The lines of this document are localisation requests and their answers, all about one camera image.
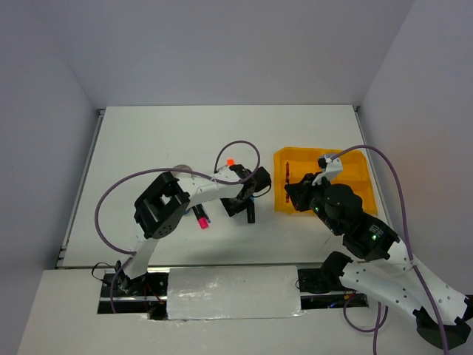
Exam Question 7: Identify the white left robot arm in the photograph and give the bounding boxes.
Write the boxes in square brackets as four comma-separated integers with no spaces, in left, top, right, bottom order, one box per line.
[115,164,271,295]

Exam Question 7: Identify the pink cap highlighter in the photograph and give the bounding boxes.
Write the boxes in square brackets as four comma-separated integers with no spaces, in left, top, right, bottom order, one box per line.
[191,204,209,229]

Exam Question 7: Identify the red pen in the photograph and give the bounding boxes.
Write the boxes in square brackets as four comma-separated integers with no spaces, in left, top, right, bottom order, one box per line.
[284,160,290,203]

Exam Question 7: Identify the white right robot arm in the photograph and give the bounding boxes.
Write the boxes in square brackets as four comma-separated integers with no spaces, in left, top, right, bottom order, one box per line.
[285,174,472,349]

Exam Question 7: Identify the silver tape roll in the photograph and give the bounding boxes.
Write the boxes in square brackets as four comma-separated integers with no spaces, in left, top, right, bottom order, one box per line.
[172,164,192,174]

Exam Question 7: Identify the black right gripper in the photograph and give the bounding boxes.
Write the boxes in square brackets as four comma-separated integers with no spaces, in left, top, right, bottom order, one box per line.
[284,170,341,234]

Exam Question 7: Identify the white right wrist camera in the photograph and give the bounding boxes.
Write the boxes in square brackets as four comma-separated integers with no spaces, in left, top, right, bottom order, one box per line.
[312,155,343,186]

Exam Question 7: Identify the blue pen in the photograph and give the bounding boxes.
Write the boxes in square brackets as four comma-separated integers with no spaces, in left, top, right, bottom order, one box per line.
[204,210,211,224]

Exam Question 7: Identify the yellow compartment tray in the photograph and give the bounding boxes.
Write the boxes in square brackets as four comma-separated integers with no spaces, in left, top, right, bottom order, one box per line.
[272,146,378,216]

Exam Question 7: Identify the blue cap highlighter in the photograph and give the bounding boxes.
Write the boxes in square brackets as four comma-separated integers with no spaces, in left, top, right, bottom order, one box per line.
[246,198,256,224]

